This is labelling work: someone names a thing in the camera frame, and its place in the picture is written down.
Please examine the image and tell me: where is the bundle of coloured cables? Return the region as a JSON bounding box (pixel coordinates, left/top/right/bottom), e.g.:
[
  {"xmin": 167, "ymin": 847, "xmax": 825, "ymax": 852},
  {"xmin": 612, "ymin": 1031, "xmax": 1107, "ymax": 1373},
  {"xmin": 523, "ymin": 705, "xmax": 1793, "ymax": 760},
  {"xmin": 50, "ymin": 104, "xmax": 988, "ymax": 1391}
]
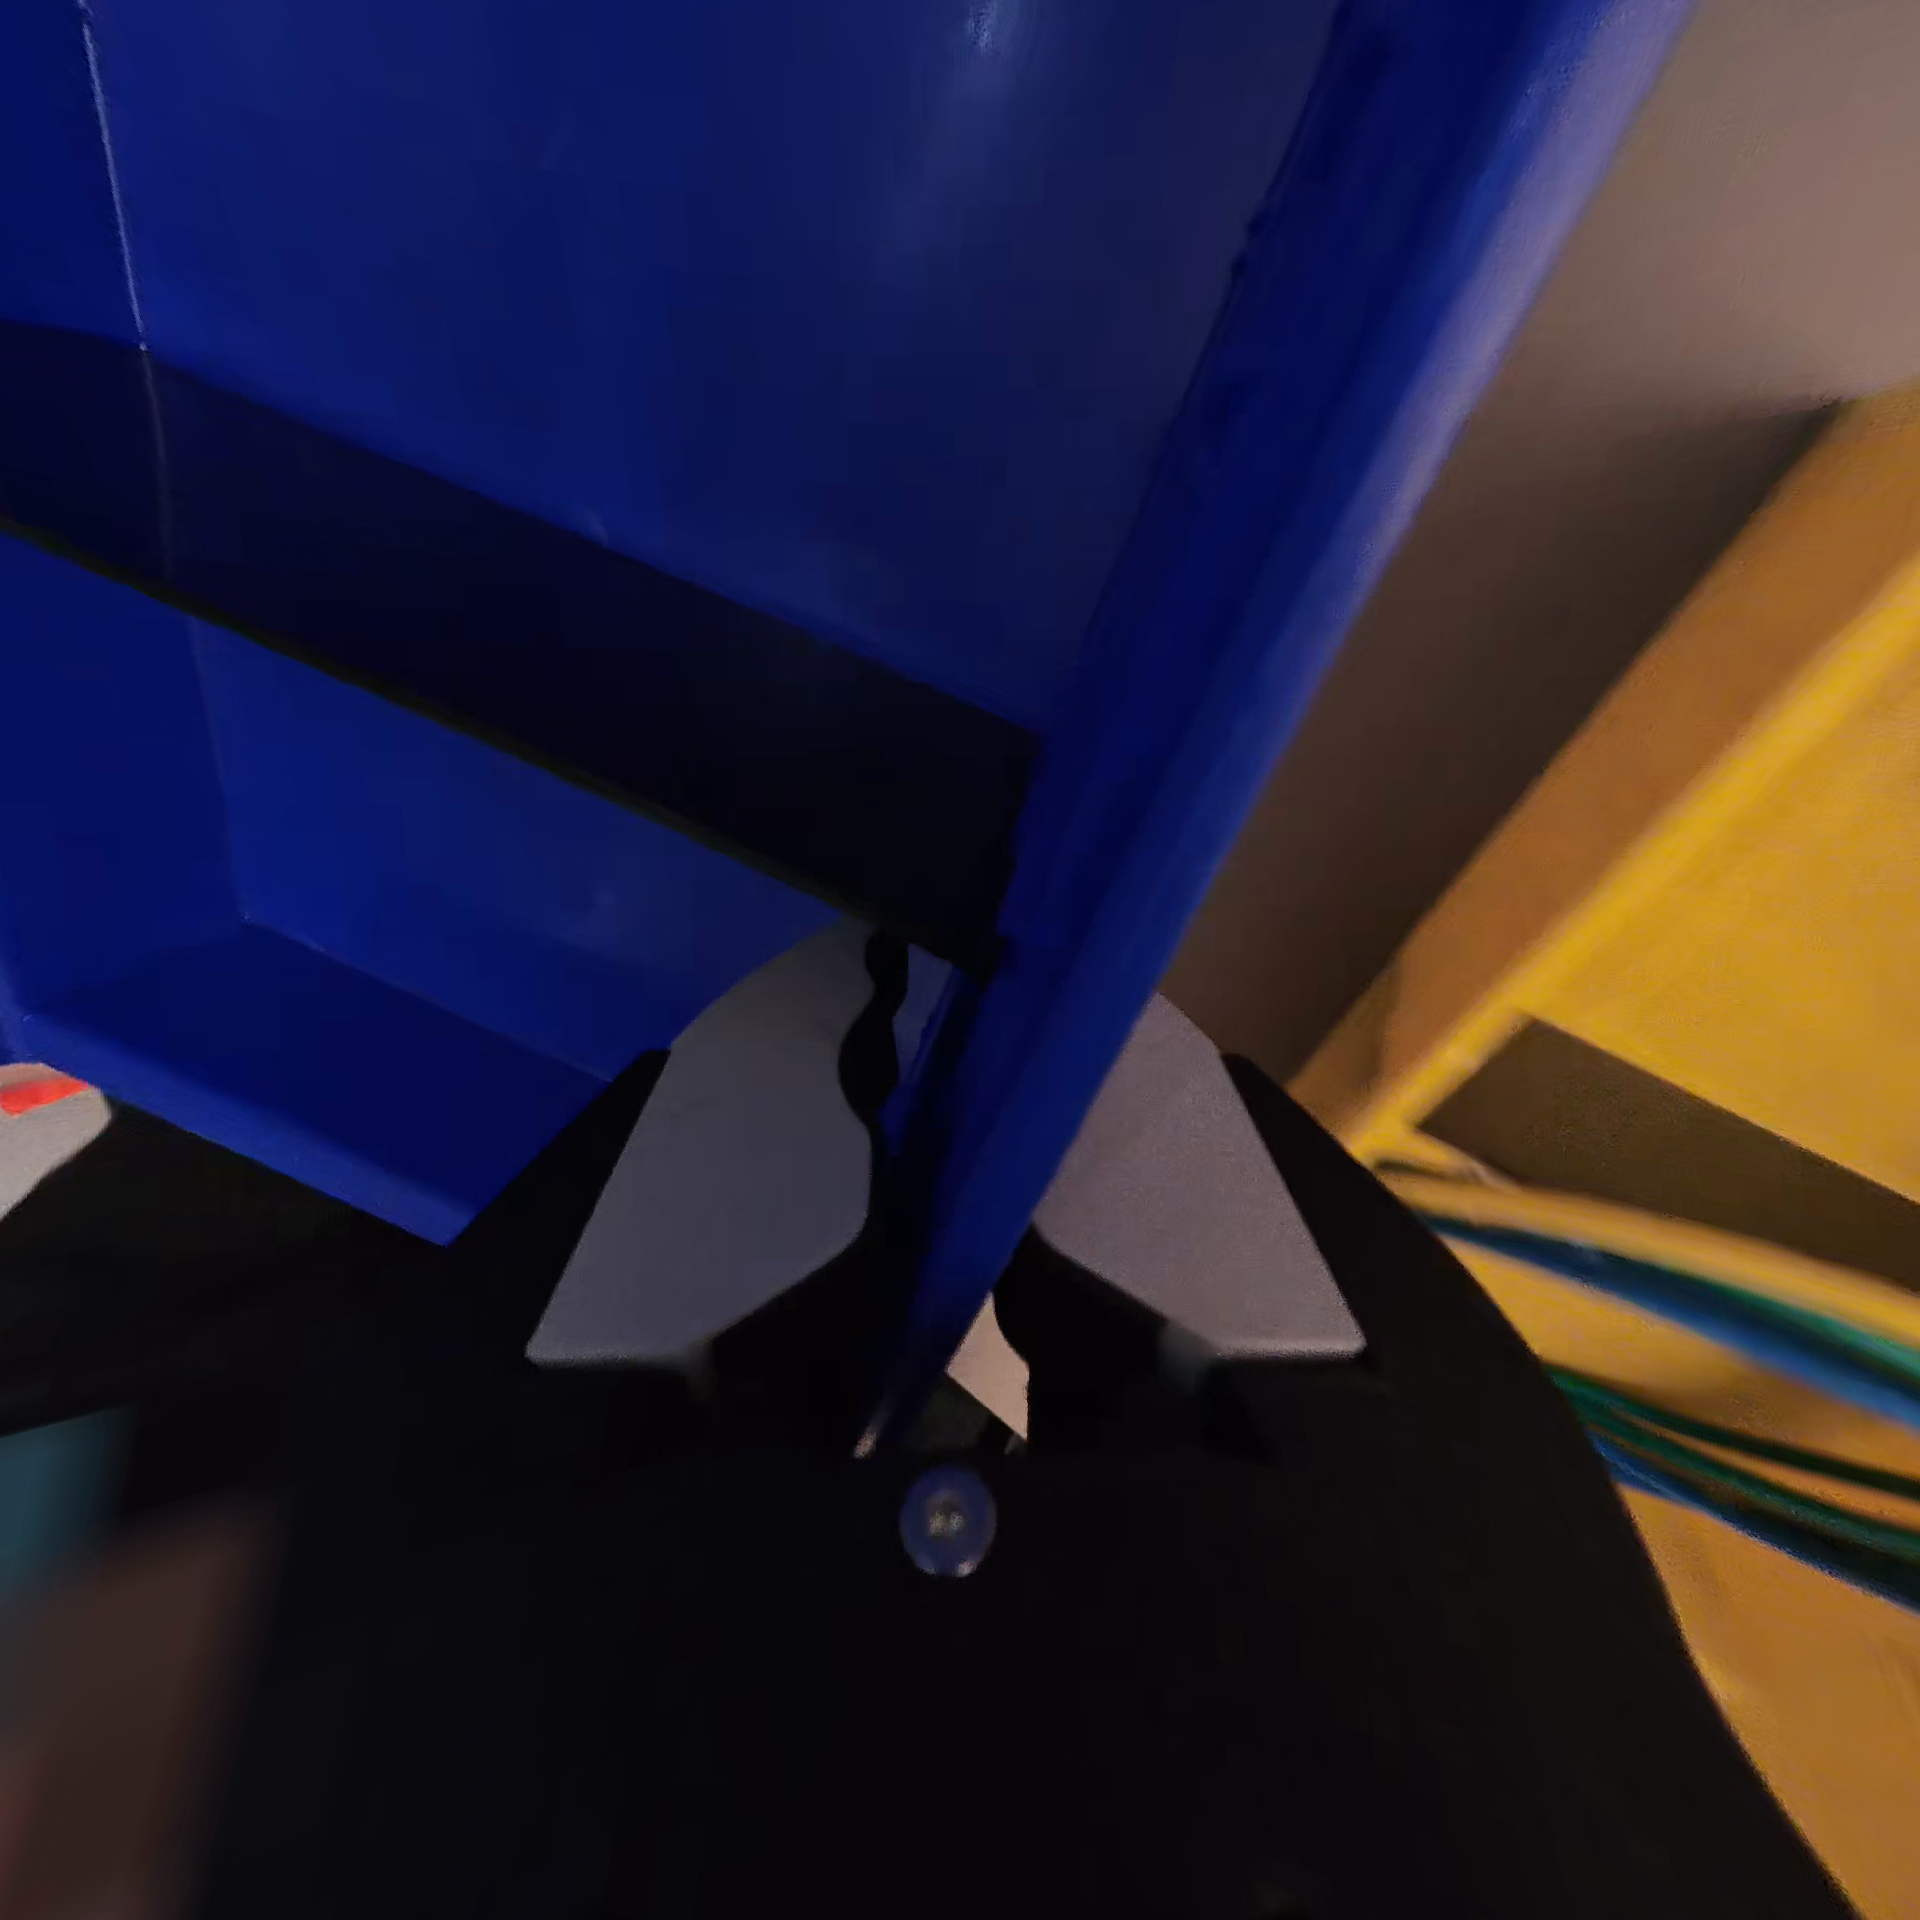
[{"xmin": 1418, "ymin": 1207, "xmax": 1920, "ymax": 1613}]

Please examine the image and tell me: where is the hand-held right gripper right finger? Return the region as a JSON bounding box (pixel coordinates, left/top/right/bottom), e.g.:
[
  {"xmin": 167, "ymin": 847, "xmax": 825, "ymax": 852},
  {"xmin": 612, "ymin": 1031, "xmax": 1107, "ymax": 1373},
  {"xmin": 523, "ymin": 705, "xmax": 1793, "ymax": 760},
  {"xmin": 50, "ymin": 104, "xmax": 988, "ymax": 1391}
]
[{"xmin": 989, "ymin": 993, "xmax": 1370, "ymax": 1445}]

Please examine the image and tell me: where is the yellow plastic bin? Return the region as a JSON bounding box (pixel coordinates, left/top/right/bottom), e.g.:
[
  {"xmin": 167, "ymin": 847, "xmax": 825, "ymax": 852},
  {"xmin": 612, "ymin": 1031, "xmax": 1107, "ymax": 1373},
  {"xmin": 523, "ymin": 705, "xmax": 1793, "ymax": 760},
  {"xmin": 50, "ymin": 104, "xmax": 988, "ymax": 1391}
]
[{"xmin": 1290, "ymin": 392, "xmax": 1920, "ymax": 1920}]

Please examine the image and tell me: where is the blue plastic bin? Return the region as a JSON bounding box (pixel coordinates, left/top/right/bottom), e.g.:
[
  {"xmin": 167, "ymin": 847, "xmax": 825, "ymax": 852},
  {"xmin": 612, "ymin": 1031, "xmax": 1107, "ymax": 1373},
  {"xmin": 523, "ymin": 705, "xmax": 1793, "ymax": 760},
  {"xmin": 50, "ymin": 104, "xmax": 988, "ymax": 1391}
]
[{"xmin": 0, "ymin": 0, "xmax": 1697, "ymax": 1461}]

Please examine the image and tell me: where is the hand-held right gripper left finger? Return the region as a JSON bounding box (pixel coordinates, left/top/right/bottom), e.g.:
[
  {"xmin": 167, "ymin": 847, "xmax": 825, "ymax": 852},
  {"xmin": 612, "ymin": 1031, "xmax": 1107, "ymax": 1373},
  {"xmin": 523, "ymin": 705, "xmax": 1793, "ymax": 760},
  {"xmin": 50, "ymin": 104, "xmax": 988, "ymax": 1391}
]
[{"xmin": 525, "ymin": 922, "xmax": 921, "ymax": 1395}]

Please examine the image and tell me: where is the green ethernet cable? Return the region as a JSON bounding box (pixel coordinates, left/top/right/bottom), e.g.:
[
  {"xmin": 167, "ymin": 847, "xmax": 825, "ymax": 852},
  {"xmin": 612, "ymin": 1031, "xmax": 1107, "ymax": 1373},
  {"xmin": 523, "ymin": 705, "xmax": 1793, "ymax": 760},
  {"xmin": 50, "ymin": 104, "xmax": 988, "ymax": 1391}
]
[{"xmin": 1500, "ymin": 1249, "xmax": 1920, "ymax": 1568}]

